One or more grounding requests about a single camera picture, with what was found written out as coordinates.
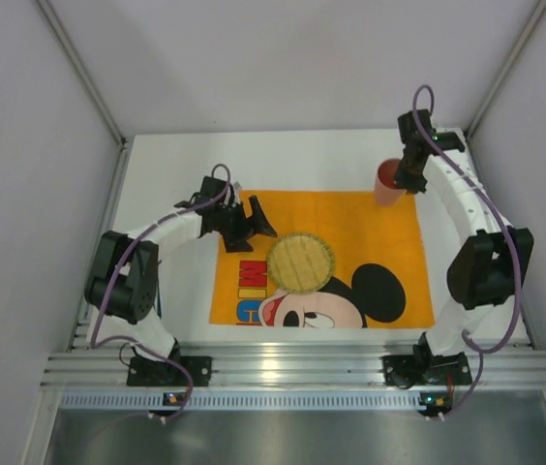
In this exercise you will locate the blue metal fork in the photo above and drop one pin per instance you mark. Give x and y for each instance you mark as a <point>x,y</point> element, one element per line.
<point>159,304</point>

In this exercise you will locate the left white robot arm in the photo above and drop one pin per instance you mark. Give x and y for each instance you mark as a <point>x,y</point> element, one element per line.
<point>122,284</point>

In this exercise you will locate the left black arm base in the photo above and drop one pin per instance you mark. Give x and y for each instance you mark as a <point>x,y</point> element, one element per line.
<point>146,373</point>

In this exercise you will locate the pink plastic cup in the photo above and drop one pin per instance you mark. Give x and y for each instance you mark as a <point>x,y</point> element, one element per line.
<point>386,192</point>

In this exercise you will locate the aluminium mounting rail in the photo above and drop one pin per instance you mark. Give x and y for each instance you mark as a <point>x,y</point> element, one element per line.
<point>285,365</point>

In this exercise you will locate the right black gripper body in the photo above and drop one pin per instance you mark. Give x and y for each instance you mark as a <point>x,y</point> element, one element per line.
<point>409,174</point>

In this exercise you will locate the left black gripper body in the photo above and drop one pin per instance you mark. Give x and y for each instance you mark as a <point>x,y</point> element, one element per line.
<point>242,225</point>

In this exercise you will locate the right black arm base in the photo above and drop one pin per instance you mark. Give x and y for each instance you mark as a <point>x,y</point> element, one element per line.
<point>405,371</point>

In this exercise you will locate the woven bamboo round plate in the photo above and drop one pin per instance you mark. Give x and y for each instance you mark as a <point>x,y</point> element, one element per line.
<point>300,263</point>

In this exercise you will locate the orange cartoon mouse cloth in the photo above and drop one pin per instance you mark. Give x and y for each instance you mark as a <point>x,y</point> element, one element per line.
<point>379,278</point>

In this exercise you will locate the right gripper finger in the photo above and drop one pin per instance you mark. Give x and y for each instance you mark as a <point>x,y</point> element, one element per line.
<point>416,190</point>
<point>400,177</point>

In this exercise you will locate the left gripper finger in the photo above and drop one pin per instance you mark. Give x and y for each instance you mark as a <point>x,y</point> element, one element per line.
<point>258,221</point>
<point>237,245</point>

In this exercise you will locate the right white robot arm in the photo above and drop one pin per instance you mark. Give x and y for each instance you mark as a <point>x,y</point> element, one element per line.
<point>492,262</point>

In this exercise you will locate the perforated metal cable strip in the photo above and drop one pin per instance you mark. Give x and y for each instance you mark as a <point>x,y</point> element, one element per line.
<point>257,401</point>

